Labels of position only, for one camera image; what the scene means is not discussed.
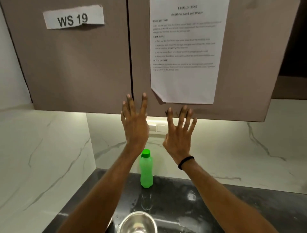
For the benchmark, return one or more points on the person's right forearm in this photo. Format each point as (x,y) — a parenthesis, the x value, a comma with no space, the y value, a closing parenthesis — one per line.
(220,199)

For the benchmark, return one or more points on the white wall switch panel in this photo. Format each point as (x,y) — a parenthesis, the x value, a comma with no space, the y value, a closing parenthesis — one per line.
(160,128)

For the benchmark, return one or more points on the person's left hand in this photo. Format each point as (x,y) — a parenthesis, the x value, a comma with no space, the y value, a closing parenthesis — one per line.
(135,129)

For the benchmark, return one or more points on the person's left forearm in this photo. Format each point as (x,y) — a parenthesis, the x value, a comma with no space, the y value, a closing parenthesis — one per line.
(105,192)

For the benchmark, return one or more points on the black wristband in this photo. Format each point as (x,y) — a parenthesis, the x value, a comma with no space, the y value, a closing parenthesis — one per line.
(185,162)

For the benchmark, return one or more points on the white printed paper sheet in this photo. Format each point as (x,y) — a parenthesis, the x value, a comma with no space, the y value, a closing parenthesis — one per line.
(187,84)

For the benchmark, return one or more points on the brown cabinet door with sheet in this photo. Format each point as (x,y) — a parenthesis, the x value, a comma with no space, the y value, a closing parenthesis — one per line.
(239,72)

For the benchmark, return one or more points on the person's right hand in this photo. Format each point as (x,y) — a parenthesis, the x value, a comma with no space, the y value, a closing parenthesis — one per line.
(178,141)

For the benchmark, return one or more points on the white paper label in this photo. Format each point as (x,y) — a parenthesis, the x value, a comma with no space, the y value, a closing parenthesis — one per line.
(72,18)

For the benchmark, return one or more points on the green plastic water bottle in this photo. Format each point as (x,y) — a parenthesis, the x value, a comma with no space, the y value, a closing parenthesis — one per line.
(146,172)

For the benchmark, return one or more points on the round steel bowl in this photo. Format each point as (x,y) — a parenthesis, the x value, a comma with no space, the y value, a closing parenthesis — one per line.
(136,223)

